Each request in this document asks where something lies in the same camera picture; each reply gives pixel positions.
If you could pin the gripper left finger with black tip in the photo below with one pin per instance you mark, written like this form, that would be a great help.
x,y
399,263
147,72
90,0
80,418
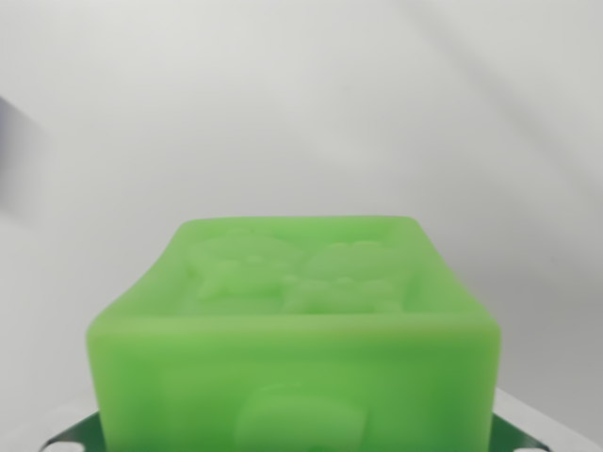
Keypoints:
x,y
85,431

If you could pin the gripper right finger with black tip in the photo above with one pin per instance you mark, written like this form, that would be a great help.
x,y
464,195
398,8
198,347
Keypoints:
x,y
513,433

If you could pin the green embossed toy cube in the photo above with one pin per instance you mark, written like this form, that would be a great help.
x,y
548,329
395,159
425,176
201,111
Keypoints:
x,y
292,358

